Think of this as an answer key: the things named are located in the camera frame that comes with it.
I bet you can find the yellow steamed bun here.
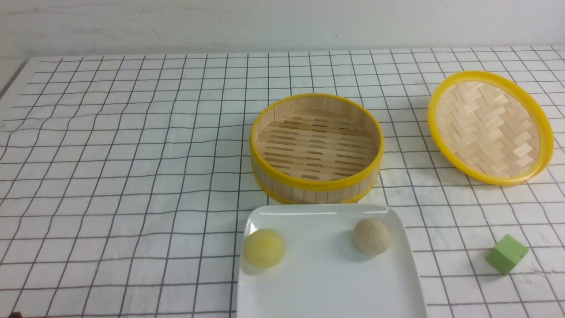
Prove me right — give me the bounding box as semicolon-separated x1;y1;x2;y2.
243;229;285;269

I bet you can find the beige steamed bun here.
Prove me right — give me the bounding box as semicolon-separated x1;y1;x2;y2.
352;219;393;256

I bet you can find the white square ceramic plate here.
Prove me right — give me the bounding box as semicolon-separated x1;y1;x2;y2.
236;204;428;318

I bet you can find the yellow-rimmed bamboo steamer basket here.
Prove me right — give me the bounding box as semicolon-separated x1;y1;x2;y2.
249;93;385;204

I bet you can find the white grid-pattern tablecloth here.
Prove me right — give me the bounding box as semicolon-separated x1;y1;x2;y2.
0;45;564;318

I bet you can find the yellow-rimmed woven steamer lid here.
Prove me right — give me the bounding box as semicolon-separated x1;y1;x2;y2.
427;71;554;186

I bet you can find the green cube block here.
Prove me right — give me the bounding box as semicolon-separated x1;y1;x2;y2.
486;234;529;276

